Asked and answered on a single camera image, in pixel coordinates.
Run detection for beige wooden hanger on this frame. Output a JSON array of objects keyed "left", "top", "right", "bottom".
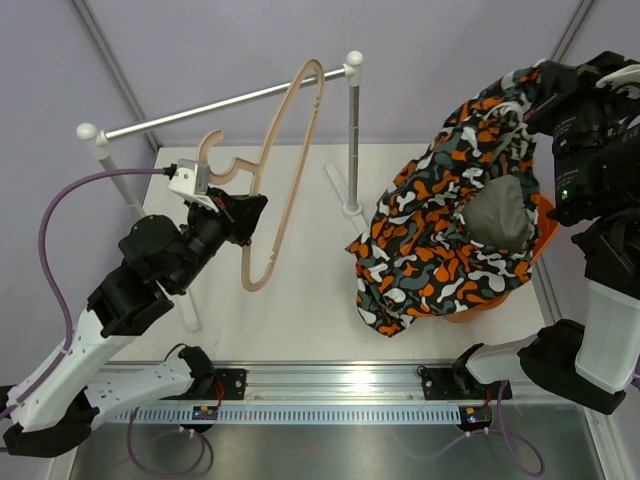
[{"left": 208, "top": 59, "right": 325, "bottom": 292}]

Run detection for orange camouflage shorts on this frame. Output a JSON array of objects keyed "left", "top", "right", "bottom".
[{"left": 346, "top": 63, "right": 542, "bottom": 337}]

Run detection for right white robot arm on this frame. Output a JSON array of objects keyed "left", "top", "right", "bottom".
[{"left": 452, "top": 51, "right": 639, "bottom": 414}]

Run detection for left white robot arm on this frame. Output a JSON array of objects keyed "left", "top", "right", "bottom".
[{"left": 1, "top": 188, "right": 268, "bottom": 458}]

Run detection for right rack foot base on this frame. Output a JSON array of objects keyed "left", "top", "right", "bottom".
[{"left": 325, "top": 163, "right": 362, "bottom": 217}]

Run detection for orange plastic basket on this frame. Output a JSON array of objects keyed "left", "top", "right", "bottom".
[{"left": 444, "top": 194, "right": 559, "bottom": 324}]

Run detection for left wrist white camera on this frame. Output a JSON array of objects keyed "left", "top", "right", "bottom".
[{"left": 168, "top": 159, "right": 214, "bottom": 210}]

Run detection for wrist white camera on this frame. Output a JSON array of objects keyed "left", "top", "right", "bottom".
[
  {"left": 596, "top": 63, "right": 640, "bottom": 89},
  {"left": 168, "top": 159, "right": 214, "bottom": 210}
]

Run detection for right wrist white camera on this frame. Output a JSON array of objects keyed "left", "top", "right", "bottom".
[{"left": 596, "top": 63, "right": 640, "bottom": 89}]

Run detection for right rack post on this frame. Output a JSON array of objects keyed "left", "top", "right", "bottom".
[{"left": 347, "top": 86, "right": 361, "bottom": 215}]

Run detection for rack post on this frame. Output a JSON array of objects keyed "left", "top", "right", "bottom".
[
  {"left": 347, "top": 86, "right": 361, "bottom": 215},
  {"left": 98, "top": 156, "right": 144, "bottom": 215}
]

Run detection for left rack post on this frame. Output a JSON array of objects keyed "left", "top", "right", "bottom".
[{"left": 98, "top": 156, "right": 144, "bottom": 215}]

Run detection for silver clothes rack rail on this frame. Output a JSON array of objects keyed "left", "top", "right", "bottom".
[{"left": 75, "top": 50, "right": 364, "bottom": 160}]

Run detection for aluminium slotted rail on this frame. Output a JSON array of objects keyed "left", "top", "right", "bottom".
[{"left": 109, "top": 402, "right": 462, "bottom": 425}]

